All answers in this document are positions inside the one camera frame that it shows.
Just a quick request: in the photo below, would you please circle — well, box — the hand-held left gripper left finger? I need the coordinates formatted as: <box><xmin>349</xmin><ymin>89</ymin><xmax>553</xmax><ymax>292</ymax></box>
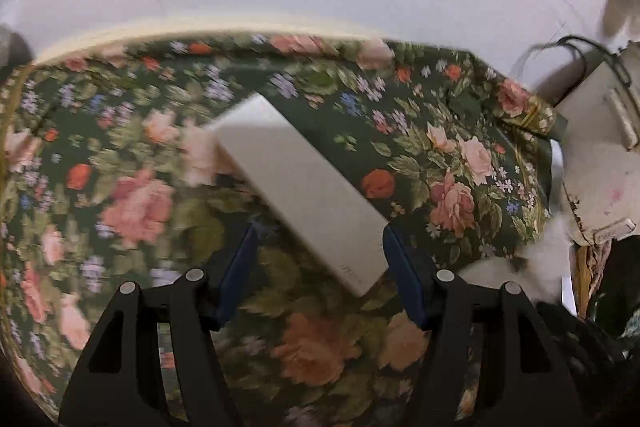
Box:
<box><xmin>57</xmin><ymin>223</ymin><xmax>261</xmax><ymax>427</ymax></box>

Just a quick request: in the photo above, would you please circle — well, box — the wooden cutting board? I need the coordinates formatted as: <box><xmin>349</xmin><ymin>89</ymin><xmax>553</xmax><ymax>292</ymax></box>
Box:
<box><xmin>574</xmin><ymin>239</ymin><xmax>614</xmax><ymax>319</ymax></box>

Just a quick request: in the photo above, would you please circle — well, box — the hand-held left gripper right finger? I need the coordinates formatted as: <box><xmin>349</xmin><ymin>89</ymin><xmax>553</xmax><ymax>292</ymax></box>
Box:
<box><xmin>382</xmin><ymin>226</ymin><xmax>591</xmax><ymax>427</ymax></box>

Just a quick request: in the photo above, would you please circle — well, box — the black pot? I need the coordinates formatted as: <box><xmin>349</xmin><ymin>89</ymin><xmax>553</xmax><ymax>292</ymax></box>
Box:
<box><xmin>535</xmin><ymin>234</ymin><xmax>640</xmax><ymax>408</ymax></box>

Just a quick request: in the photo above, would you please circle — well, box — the black power cable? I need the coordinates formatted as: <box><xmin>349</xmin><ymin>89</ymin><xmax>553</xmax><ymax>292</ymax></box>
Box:
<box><xmin>554</xmin><ymin>35</ymin><xmax>637</xmax><ymax>88</ymax></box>

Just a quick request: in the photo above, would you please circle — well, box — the white cardboard box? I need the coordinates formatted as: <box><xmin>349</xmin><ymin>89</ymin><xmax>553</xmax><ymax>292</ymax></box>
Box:
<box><xmin>207</xmin><ymin>93</ymin><xmax>390</xmax><ymax>298</ymax></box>

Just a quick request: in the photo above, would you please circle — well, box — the floral green tablecloth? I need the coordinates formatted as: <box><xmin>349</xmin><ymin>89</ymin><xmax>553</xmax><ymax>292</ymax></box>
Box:
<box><xmin>0</xmin><ymin>34</ymin><xmax>569</xmax><ymax>424</ymax></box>

